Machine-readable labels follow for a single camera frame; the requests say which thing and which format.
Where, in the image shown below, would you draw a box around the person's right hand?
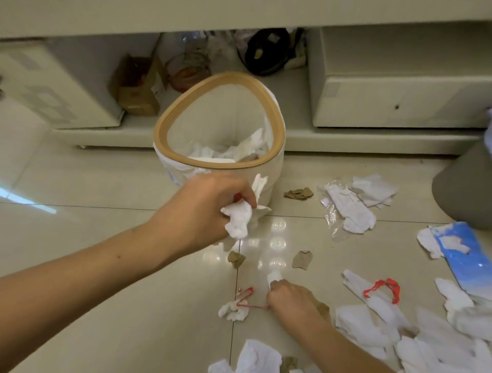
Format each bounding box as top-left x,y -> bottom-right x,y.
267,278 -> 332,332

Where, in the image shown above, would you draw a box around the person's left hand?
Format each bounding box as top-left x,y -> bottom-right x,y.
147,174 -> 258,263

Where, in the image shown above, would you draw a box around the large white tissue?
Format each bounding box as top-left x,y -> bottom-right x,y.
220,174 -> 272,240

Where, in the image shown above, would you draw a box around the person's right forearm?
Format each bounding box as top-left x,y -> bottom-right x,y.
294,318 -> 394,373

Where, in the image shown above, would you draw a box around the person's left forearm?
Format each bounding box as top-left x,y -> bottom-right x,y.
0,225 -> 173,373

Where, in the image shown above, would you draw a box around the thin red plastic strip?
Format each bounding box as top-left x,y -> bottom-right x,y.
235,287 -> 270,310

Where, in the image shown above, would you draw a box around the white tissues inside bin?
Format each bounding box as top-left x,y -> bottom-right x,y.
186,128 -> 270,164

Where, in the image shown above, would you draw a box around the white bin with wooden rim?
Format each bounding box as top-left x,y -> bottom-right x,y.
153,71 -> 286,209

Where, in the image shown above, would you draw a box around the white tissue lump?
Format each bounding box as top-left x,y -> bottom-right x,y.
218,300 -> 250,322

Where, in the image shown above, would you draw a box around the wide crumpled white tissue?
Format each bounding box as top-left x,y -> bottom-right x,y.
208,339 -> 284,373

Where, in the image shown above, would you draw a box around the white plastic bin liner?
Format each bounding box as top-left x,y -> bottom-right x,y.
154,88 -> 286,187

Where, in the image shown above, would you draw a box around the clear plastic wrapper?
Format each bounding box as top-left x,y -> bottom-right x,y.
318,179 -> 379,241

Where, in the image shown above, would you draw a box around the long white tissue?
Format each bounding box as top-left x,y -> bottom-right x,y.
324,183 -> 377,234

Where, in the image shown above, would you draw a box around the looped red plastic strip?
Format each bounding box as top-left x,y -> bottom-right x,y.
363,278 -> 401,305

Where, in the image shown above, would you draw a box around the clear glass jar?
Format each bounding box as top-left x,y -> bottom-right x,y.
166,48 -> 212,93

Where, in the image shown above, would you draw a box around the flat white tissue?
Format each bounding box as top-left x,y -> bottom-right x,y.
351,174 -> 399,209

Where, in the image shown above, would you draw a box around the black round object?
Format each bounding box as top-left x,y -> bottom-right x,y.
244,28 -> 292,77

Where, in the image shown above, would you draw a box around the crumpled clear plastic bag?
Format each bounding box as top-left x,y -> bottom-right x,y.
206,30 -> 248,74

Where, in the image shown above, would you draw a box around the brown cardboard box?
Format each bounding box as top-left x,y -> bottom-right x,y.
111,52 -> 167,117

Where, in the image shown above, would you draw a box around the torn white tissue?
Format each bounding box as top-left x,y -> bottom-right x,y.
417,227 -> 447,260

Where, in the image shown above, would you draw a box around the pile of white tissue scraps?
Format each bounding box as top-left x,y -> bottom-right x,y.
334,269 -> 492,373

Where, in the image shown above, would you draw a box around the white low cabinet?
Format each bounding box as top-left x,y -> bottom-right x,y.
0,0 -> 492,155

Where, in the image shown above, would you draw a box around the white drawer unit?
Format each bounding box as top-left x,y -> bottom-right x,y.
307,24 -> 492,129
0,34 -> 161,130

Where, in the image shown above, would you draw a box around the blue sky-print packet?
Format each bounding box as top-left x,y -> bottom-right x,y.
430,222 -> 492,301

